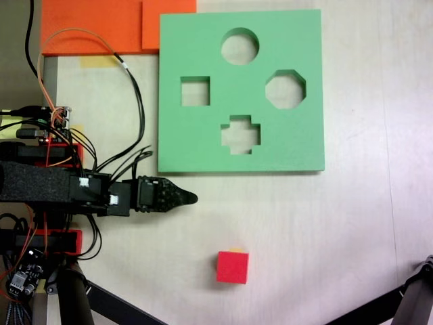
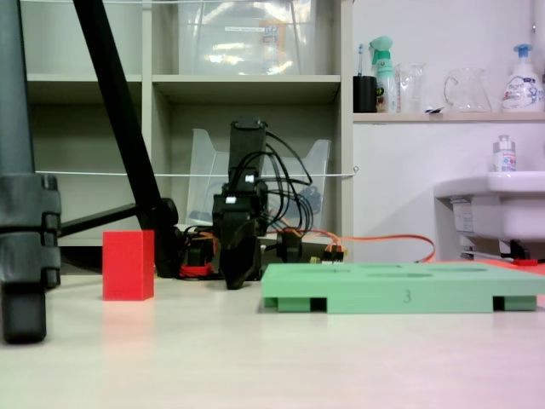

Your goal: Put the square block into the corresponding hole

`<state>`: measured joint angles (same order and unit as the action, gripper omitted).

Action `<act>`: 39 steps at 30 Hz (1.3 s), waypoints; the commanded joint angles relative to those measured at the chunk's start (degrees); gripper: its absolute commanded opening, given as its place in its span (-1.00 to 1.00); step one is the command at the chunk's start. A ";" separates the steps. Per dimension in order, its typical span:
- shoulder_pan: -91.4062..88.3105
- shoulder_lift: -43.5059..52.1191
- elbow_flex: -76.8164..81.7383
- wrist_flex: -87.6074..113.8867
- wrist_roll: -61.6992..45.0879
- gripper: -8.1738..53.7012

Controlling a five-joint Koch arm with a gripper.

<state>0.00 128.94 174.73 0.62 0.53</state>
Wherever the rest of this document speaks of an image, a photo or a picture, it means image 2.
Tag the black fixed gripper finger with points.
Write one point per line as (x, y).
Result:
(240, 264)

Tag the red square block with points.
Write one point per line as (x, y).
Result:
(127, 266)

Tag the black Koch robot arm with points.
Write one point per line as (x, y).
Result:
(244, 145)

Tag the clear plastic file tray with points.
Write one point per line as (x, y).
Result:
(204, 170)

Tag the beige shelf unit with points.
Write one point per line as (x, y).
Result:
(147, 106)

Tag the black tripod brace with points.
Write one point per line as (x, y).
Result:
(98, 219)

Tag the black tripod leg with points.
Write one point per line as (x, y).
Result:
(123, 128)

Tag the green shape sorter board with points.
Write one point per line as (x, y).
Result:
(383, 289)

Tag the clear plastic storage box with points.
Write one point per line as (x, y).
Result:
(238, 47)

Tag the black cup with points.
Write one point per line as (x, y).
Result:
(365, 96)

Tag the green spray bottle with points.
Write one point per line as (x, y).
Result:
(382, 81)

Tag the clear glass beaker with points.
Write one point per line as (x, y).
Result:
(411, 91)

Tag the grey tripod leg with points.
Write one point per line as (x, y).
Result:
(17, 128)

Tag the clear glass pitcher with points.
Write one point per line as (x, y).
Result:
(468, 91)

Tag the white sink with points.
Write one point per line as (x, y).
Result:
(502, 204)

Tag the clear sanitizer bottle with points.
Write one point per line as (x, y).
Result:
(505, 157)

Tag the white foam soap bottle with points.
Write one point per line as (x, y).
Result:
(521, 89)

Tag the beige wall shelf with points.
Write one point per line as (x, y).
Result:
(447, 117)

